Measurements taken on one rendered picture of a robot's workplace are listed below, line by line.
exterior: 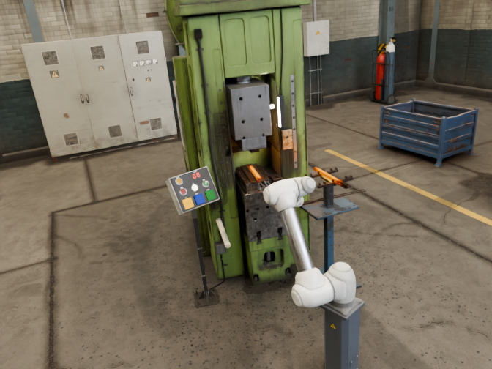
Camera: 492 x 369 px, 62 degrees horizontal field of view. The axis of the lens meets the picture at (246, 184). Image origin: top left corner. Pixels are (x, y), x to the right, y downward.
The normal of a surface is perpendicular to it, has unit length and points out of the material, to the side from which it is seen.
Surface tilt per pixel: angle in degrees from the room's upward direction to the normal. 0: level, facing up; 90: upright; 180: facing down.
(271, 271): 89
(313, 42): 90
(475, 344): 0
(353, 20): 91
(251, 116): 90
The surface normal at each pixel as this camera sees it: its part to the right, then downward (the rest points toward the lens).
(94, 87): 0.43, 0.32
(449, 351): -0.08, -0.92
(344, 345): -0.03, 0.39
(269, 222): 0.22, 0.36
